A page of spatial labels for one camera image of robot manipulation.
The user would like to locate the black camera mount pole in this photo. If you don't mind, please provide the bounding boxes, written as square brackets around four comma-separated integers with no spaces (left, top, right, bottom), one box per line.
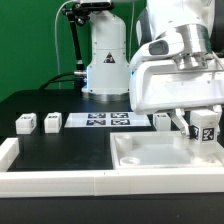
[62,3,86,77]

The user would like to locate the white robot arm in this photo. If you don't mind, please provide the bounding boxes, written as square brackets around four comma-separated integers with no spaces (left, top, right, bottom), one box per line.
[85,0,224,114]

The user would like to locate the white U-shaped fence wall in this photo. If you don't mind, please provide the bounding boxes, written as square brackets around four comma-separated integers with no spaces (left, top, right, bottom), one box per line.
[0,138,224,198]

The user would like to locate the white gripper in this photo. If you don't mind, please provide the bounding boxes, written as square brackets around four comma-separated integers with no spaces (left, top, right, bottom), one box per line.
[129,53,224,138]

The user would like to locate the white sheet with fiducial tags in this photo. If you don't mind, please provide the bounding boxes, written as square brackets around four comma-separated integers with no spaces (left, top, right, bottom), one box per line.
[65,112,151,128]

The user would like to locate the black cables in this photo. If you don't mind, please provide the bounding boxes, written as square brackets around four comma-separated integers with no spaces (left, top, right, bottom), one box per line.
[39,72,88,91]

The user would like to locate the white square tabletop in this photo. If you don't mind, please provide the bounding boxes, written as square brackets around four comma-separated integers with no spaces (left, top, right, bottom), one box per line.
[110,131,224,169]

